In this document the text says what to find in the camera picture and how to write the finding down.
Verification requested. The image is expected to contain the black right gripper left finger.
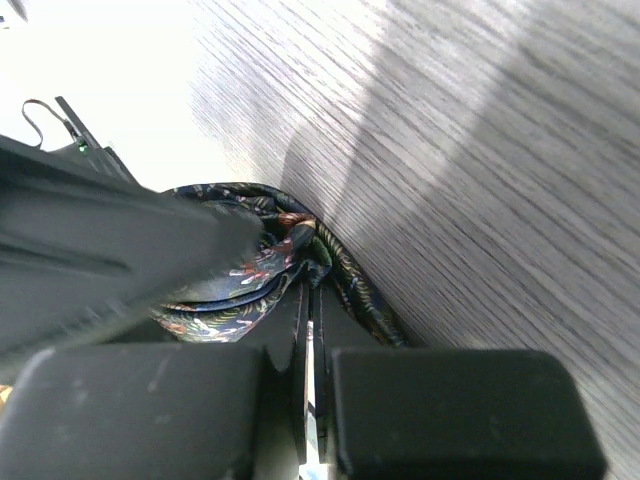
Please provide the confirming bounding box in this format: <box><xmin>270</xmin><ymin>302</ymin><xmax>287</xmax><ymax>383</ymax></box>
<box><xmin>240</xmin><ymin>284</ymin><xmax>308</xmax><ymax>463</ymax></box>

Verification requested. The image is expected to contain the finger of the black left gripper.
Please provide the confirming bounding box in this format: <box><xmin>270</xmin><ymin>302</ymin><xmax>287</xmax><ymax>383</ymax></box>
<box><xmin>1</xmin><ymin>138</ymin><xmax>262</xmax><ymax>370</ymax></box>

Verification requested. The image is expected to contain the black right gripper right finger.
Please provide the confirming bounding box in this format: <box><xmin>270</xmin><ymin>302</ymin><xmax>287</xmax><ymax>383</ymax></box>
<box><xmin>312</xmin><ymin>287</ymin><xmax>395</xmax><ymax>463</ymax></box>

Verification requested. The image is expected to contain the dark floral patterned tie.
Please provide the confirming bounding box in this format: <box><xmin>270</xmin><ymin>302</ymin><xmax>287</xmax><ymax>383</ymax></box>
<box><xmin>150</xmin><ymin>182</ymin><xmax>409</xmax><ymax>346</ymax></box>

